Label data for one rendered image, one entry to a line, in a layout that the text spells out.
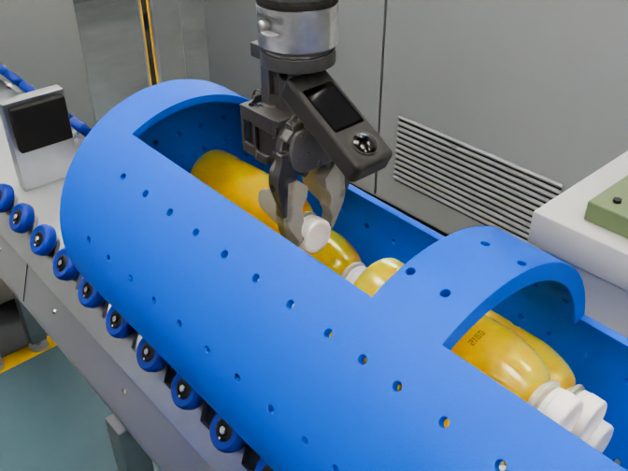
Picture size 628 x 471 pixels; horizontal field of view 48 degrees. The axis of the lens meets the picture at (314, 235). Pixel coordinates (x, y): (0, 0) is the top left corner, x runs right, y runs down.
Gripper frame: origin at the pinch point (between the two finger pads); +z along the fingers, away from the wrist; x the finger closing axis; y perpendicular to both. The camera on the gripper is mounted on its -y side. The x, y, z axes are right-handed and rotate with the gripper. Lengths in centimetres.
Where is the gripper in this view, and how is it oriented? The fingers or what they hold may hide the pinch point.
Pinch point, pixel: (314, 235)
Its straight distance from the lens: 76.2
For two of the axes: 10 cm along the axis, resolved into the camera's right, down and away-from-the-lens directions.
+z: 0.1, 8.3, 5.5
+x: -7.5, 3.7, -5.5
